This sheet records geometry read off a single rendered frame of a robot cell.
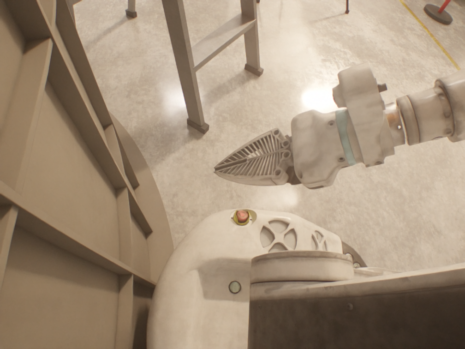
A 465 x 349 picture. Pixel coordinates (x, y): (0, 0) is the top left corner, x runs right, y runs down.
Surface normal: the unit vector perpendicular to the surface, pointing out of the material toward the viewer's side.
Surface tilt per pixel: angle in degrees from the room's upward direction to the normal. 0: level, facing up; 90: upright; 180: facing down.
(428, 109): 45
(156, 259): 0
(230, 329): 3
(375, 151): 67
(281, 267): 39
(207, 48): 0
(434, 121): 60
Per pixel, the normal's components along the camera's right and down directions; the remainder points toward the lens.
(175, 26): -0.55, 0.68
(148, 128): 0.10, -0.47
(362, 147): -0.35, 0.54
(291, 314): -0.90, -0.26
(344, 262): 0.60, -0.36
